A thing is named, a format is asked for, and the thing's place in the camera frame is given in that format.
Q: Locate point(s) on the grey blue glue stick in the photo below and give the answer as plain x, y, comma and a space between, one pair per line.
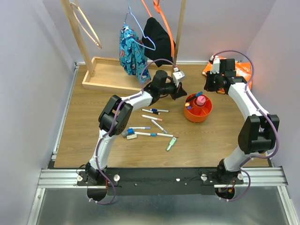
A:
127, 132

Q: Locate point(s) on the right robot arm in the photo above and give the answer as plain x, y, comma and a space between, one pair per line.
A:
259, 133

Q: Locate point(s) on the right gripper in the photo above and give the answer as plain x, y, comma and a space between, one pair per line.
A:
207, 86

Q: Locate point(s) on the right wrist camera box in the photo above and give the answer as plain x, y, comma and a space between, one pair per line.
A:
215, 62

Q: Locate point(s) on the aluminium frame rail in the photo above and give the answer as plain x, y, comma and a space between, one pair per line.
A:
252, 177

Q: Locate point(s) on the blue shark-print garment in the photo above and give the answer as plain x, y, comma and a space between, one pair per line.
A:
131, 55

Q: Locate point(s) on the orange plastic hanger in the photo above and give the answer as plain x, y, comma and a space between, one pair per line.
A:
158, 9

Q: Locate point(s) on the white pen dark-blue cap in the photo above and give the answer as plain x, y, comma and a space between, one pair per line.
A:
159, 110

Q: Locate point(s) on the black highlighter blue cap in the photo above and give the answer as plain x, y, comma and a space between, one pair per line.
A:
194, 96

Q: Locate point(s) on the orange round divided organizer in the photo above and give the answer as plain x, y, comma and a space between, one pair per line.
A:
197, 113

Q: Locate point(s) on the white pen black cap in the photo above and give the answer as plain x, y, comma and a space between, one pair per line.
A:
150, 111

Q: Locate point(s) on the white pen lilac cap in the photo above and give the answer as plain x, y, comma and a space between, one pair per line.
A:
139, 128

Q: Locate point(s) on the glue tube pink cap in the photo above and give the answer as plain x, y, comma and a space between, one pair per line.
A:
200, 101

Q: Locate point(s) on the wooden clothes rack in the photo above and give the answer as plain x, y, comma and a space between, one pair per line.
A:
149, 61

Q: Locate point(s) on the green translucent correction pen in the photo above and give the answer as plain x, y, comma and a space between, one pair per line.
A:
171, 143

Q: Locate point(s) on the white pen brown cap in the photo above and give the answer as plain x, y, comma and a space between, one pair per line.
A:
167, 135

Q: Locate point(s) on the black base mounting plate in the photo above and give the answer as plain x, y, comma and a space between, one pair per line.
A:
157, 181

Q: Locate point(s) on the orange folded cloth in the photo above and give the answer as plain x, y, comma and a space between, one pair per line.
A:
243, 68

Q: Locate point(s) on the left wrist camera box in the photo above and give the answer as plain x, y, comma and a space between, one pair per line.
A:
178, 76

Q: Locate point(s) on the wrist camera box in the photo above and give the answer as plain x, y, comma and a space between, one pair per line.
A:
178, 76
215, 62

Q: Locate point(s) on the white eraser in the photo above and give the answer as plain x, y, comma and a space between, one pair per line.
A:
132, 136

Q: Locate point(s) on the blue wire hanger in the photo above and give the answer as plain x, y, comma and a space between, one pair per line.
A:
139, 26

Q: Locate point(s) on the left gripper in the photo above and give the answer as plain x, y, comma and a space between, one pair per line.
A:
178, 92

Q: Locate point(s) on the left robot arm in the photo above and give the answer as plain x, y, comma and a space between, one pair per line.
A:
115, 116

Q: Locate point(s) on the wooden clothes hanger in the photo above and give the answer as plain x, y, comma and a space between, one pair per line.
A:
87, 28

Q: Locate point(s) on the white pen light-blue cap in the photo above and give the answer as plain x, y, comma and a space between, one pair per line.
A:
145, 134

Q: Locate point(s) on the black garment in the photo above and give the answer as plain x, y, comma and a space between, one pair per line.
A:
160, 38

